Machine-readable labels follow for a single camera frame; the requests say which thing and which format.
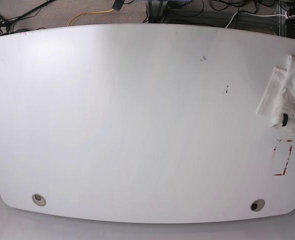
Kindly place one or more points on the white printed T-shirt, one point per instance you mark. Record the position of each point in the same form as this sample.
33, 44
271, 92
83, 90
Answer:
278, 101

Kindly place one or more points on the red tape rectangle marker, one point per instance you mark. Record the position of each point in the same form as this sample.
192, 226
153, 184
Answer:
281, 156

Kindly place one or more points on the left table cable grommet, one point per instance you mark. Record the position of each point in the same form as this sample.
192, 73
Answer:
39, 200

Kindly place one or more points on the table cable grommet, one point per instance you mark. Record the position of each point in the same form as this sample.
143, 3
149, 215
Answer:
39, 200
257, 205

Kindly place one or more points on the right table cable grommet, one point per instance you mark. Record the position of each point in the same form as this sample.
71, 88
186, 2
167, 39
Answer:
257, 205

